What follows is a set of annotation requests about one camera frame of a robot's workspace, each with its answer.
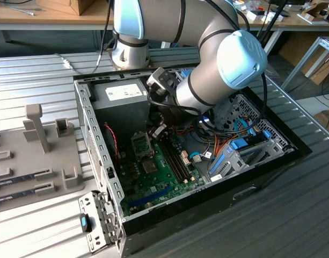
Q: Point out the blue RAM stick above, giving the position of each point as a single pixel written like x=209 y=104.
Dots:
x=16 y=180
x=16 y=196

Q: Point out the blue disk carrier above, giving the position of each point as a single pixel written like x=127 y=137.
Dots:
x=217 y=164
x=238 y=145

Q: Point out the brown cardboard box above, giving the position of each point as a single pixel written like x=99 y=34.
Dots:
x=73 y=6

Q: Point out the black open PC case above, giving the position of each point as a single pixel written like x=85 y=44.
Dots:
x=180 y=215

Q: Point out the open small cardboard box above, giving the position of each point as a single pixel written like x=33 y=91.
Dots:
x=314 y=10

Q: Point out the blue expansion slot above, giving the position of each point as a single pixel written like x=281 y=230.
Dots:
x=150 y=198

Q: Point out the round coin battery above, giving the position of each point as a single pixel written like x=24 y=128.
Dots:
x=149 y=206

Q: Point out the black teal latch button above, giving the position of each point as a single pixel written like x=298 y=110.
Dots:
x=84 y=223

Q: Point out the grey parts rack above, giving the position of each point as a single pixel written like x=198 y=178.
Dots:
x=27 y=161

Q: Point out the silver CPU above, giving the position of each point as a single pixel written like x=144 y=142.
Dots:
x=150 y=167

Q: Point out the grey metal disk bay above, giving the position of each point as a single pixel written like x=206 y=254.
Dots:
x=260 y=158

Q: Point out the black RAM slot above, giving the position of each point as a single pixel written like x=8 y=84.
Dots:
x=171 y=160
x=178 y=158

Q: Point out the grey power supply unit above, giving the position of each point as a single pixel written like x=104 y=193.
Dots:
x=121 y=113

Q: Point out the aluminium profile frame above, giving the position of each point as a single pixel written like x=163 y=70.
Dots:
x=301 y=62

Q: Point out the green motherboard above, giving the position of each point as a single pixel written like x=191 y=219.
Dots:
x=154 y=185

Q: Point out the clear plastic packet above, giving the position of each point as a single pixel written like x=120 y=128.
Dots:
x=240 y=6

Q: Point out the small silver wrist camera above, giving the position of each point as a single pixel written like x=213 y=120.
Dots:
x=159 y=131

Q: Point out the grey metal card bracket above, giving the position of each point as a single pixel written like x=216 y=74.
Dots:
x=87 y=201

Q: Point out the wooden desk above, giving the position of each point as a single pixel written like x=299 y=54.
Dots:
x=293 y=24
x=19 y=18

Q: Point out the black tripod stand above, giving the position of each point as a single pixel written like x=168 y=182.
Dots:
x=273 y=23

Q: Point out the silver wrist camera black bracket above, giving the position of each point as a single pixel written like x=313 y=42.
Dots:
x=164 y=79

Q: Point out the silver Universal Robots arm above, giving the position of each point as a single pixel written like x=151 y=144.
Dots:
x=207 y=53

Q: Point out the large flat cardboard sheet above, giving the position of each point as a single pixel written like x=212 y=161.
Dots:
x=322 y=72

